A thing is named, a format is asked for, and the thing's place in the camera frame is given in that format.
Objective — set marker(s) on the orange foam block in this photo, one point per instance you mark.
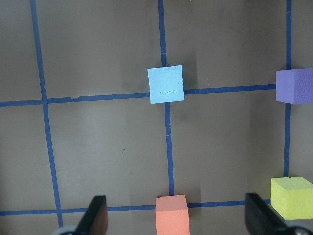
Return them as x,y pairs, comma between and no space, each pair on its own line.
172,216

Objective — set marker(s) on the purple foam block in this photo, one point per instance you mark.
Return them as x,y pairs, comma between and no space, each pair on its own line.
294,86

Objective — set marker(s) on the yellow foam block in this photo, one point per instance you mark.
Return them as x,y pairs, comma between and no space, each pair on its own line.
292,197

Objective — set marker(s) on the light blue foam block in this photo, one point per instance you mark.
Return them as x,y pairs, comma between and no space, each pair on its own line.
166,84

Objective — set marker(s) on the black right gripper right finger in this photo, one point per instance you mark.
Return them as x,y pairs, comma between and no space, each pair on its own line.
260,219

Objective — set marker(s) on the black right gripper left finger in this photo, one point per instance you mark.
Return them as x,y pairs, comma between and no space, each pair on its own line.
95,219

